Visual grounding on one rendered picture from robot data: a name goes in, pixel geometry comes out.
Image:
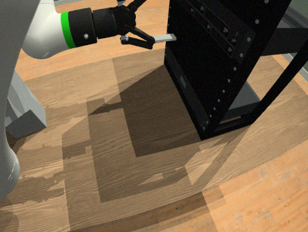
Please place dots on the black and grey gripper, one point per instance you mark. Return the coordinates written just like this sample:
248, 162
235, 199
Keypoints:
123, 17

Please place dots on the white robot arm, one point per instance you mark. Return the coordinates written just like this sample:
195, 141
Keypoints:
35, 27

